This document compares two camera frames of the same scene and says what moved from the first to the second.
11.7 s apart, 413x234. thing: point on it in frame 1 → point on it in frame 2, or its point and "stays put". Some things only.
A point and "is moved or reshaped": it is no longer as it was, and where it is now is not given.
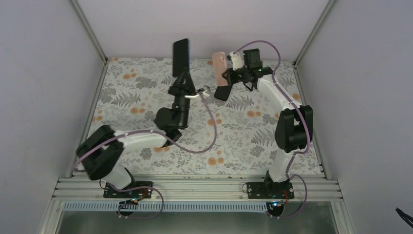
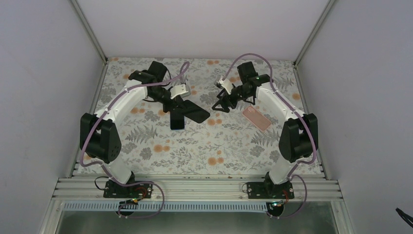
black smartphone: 180,57 is moved or reshaped
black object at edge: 403,215 stays put
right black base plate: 269,190 stays put
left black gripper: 181,89 → 167,107
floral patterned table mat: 229,129 stays put
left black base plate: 140,192 stays put
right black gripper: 231,78 → 222,102
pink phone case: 219,62 → 256,117
